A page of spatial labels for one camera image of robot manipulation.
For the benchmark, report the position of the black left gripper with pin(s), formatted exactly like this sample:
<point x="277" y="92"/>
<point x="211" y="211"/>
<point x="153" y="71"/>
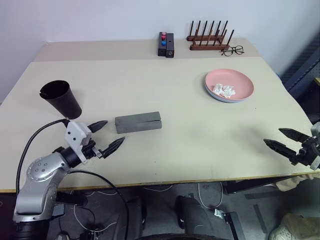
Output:
<point x="90" y="150"/>

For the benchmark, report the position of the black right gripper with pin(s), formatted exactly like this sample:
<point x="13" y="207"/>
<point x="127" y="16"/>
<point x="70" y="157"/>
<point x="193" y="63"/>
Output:
<point x="308" y="150"/>

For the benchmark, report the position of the grey glasses case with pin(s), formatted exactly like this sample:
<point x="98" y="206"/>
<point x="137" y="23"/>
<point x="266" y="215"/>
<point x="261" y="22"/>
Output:
<point x="137" y="122"/>

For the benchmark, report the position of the white paper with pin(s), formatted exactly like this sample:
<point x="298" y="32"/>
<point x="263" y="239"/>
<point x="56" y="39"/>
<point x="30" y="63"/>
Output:
<point x="217" y="88"/>
<point x="228" y="90"/>

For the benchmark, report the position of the pink plate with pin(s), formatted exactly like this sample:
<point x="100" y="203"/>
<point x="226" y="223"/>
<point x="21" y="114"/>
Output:
<point x="230" y="77"/>

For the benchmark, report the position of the black plastic cup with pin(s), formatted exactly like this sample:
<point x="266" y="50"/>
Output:
<point x="67" y="105"/>

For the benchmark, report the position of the beige cloth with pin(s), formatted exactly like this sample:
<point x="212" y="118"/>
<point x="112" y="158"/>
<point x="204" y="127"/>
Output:
<point x="285" y="183"/>

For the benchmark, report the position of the black perforated panel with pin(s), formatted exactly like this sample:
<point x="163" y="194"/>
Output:
<point x="307" y="75"/>

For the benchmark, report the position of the light blue plate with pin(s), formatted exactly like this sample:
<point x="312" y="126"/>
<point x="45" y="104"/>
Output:
<point x="220" y="99"/>

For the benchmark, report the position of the beige trouser leg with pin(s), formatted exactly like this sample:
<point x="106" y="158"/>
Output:
<point x="305" y="225"/>

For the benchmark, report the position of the dark rounded shape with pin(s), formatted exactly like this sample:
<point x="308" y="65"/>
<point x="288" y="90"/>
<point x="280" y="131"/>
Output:
<point x="195" y="217"/>
<point x="136" y="217"/>

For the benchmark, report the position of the white sneaker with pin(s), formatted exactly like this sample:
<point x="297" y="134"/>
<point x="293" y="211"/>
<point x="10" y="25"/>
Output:
<point x="280" y="231"/>

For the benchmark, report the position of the black metal table leg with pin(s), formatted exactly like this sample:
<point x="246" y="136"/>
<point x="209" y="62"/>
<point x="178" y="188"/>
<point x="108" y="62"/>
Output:
<point x="231" y="217"/>

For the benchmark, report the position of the black box with buttons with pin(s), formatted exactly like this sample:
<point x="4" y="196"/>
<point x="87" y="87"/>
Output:
<point x="161" y="50"/>

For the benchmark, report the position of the thin-framed clear eyeglasses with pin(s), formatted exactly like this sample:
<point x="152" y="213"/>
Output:
<point x="239" y="49"/>

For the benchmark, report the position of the plain black box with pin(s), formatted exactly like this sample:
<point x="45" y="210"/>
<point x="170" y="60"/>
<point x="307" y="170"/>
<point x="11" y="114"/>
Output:
<point x="170" y="46"/>

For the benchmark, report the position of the brown wooden peg rack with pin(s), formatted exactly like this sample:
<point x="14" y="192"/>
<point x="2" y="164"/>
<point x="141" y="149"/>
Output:
<point x="208" y="46"/>

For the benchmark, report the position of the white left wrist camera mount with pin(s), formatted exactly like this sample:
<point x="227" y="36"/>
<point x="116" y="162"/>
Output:
<point x="75" y="135"/>

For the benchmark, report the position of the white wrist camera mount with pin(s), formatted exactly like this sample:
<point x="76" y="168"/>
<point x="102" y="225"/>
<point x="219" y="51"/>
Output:
<point x="316" y="128"/>
<point x="75" y="135"/>

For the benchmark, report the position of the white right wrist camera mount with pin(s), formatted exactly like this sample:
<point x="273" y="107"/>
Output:
<point x="316" y="128"/>

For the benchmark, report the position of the black table frame bar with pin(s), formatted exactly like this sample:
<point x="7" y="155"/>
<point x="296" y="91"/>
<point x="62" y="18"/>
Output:
<point x="250" y="185"/>

